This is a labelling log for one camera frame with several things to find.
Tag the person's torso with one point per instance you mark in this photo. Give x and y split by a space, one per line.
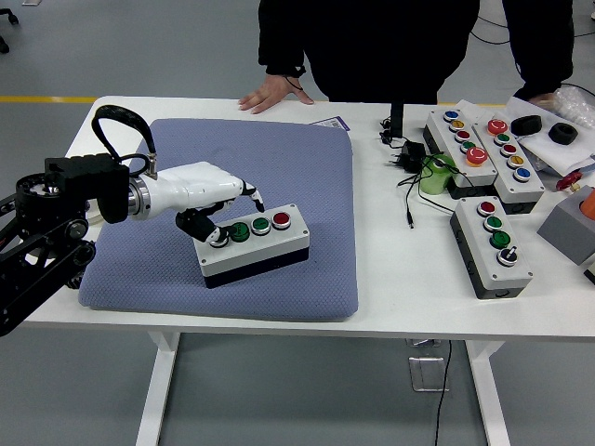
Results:
390 46

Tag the clear plastic bag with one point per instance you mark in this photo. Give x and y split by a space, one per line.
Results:
576 104

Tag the white paper sheet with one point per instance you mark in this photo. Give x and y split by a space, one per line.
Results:
544 151

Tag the five-button box with blue end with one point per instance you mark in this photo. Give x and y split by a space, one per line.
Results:
445 135

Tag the person's right hand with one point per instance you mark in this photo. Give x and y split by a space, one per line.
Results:
272 93

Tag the blue-grey textured mat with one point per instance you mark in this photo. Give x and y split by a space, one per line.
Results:
307 186

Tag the five-button box with red end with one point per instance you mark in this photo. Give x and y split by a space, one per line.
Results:
526 190

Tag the grey block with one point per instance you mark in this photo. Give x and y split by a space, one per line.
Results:
564 232

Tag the purple and white card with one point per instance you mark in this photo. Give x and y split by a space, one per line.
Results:
332 123

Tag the green tape roll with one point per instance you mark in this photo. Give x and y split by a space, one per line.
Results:
432 181

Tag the black power adapter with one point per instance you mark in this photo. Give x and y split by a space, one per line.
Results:
413 151

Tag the grey four-button control box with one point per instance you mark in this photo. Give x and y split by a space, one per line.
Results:
260 246
493 262

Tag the red knob part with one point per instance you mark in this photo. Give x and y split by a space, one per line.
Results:
569 180

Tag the person's left forearm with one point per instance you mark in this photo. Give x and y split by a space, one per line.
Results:
539 46

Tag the clear floor plate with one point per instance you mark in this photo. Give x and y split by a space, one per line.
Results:
425 374

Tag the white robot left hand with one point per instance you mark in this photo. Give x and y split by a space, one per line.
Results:
195 186

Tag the white and black box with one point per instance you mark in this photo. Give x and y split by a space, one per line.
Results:
590 269

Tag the person's right forearm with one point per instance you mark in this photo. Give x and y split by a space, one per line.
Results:
281 37

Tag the white table leg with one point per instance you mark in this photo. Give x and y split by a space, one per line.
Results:
490 395
155 395

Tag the orange cylinder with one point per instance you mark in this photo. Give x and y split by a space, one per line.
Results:
588 202

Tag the black upright stand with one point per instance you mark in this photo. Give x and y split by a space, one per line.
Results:
396 121

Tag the black chair base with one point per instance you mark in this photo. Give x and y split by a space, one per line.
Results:
4 45

